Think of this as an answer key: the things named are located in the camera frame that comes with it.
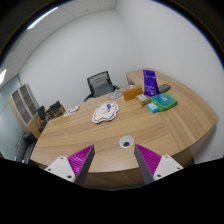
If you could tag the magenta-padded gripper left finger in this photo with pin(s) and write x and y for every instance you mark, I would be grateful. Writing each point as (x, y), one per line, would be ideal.
(60, 166)

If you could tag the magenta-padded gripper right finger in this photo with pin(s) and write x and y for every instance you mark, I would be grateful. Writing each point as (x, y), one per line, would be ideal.
(166, 165)

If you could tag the white and blue computer mouse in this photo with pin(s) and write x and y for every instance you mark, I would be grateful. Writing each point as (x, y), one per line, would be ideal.
(106, 107)

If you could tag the pink cloud-shaped mouse pad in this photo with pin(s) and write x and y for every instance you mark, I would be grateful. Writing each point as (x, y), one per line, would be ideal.
(104, 117)

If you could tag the black armchair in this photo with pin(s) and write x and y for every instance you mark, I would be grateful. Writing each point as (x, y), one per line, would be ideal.
(25, 146)

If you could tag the black visitor chair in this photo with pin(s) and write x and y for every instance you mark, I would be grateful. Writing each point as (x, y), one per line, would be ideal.
(42, 116)

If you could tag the large dark printed box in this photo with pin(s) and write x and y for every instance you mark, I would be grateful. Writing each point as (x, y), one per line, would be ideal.
(56, 109)

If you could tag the small blue box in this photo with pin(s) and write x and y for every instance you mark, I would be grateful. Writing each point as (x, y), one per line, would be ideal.
(153, 107)

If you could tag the green packet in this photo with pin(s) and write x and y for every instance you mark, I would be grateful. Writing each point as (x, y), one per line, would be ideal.
(164, 101)

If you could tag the small yellow box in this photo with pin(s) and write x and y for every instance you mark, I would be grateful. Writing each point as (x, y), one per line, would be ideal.
(142, 99)

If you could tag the wooden shelf unit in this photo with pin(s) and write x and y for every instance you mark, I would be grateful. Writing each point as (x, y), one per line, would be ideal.
(23, 106)

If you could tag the black phone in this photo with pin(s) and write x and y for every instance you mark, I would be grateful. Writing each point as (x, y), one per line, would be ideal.
(164, 88)

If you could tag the orange box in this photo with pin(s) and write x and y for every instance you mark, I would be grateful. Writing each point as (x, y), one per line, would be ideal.
(132, 92)

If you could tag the purple standing sign card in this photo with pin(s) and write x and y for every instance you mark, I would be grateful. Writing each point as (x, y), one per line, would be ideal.
(150, 82)

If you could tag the black mesh office chair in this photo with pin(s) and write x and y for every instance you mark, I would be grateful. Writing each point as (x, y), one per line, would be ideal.
(100, 85)

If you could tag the wooden side cabinet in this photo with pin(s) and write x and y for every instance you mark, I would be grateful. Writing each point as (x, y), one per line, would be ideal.
(133, 78)

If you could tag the white ceiling light panels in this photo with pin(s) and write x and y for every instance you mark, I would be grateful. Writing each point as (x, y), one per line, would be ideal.
(41, 18)

